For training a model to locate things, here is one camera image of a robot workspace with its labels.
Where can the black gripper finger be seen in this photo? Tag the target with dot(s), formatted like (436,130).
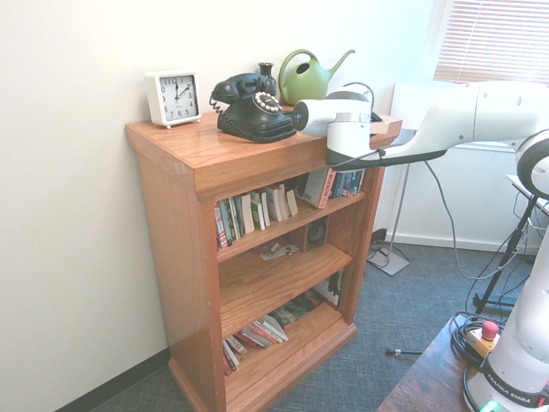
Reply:
(376,117)

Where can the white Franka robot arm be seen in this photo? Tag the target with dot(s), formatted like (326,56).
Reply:
(472,116)

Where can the white floor lamp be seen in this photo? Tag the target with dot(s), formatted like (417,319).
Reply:
(407,103)

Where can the dark blue spine book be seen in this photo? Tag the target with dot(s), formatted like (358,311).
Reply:
(341,184)

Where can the green watering can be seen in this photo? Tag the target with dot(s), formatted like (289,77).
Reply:
(304,88)

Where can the orange spine paperback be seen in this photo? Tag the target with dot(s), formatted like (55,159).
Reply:
(315,191)

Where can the black vase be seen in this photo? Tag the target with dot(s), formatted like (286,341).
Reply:
(266,70)

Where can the white paperback book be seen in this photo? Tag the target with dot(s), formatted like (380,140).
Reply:
(292,202)
(266,208)
(248,214)
(283,201)
(274,204)

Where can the black rotary telephone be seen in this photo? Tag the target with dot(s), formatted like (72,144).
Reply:
(253,122)

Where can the wooden box speaker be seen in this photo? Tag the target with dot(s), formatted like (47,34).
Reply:
(317,233)

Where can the window blinds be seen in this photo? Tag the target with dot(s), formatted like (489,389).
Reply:
(493,43)

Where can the green spine paperback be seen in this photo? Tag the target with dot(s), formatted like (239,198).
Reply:
(258,212)

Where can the loose photo cards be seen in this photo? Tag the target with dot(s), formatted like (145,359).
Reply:
(279,251)

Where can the white black cover book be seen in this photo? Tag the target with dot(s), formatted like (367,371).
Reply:
(332,289)

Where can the dark green spine book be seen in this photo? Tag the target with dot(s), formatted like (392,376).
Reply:
(231,221)

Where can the black tripod stand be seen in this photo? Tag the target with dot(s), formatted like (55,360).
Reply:
(516,237)

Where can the red spine book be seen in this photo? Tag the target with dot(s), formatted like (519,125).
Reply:
(220,225)

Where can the white square alarm clock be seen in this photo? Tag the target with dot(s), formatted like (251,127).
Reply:
(176,96)

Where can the dark green cover book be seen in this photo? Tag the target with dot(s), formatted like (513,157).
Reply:
(296,310)

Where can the leaning paperback book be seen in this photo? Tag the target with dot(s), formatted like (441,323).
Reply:
(274,328)
(230,358)

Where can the black marker pen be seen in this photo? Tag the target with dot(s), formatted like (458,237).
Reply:
(403,352)

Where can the wooden bookshelf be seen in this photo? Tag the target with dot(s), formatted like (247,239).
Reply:
(171,240)

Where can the red emergency stop button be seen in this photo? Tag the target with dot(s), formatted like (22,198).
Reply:
(490,330)

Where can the red spine paperback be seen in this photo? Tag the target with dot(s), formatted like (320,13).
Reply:
(255,337)

